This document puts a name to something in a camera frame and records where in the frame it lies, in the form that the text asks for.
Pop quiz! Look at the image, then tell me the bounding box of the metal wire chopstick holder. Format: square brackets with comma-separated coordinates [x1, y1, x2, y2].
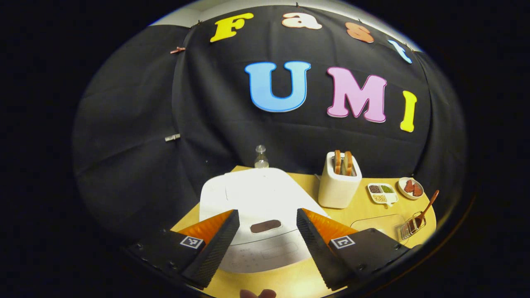
[398, 211, 427, 240]

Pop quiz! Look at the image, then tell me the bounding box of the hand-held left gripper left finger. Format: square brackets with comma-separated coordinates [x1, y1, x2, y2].
[124, 209, 241, 289]

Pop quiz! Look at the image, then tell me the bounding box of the small glass bottle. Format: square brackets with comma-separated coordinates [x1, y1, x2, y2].
[254, 145, 270, 169]

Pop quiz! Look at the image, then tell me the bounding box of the brown wooden spoon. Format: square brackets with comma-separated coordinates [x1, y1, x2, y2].
[408, 190, 440, 230]

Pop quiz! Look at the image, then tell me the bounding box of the clear plastic container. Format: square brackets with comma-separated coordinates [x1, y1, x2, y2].
[351, 214, 408, 243]

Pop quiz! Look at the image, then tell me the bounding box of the white round plate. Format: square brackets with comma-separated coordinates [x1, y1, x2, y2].
[398, 177, 424, 200]

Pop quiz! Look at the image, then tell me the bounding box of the white divided bean dish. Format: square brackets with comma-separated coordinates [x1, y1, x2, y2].
[367, 183, 399, 206]

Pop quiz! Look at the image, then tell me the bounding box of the white rice cooker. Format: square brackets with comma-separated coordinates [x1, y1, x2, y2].
[200, 168, 332, 274]

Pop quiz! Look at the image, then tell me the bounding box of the black backdrop cloth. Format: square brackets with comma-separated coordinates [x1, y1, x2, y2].
[72, 5, 468, 245]

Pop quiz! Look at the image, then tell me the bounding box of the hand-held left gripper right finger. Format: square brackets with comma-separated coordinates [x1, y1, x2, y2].
[296, 208, 410, 291]

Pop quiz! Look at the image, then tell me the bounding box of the white toaster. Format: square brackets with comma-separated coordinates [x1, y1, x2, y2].
[318, 151, 362, 209]

